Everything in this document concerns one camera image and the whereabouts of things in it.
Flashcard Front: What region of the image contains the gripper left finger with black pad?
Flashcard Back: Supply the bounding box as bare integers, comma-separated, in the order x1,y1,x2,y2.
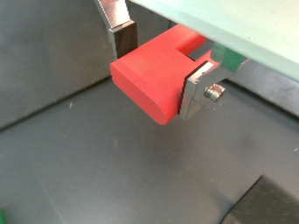
93,0,137,59

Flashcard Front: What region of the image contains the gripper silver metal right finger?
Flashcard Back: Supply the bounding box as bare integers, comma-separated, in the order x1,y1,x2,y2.
178,43,246,121

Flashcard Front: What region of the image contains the red square-circle object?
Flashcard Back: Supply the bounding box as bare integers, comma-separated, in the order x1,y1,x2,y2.
109,24,218,125

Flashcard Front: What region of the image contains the green foam shape tray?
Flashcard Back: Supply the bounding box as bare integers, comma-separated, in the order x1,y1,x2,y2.
0,209,5,224

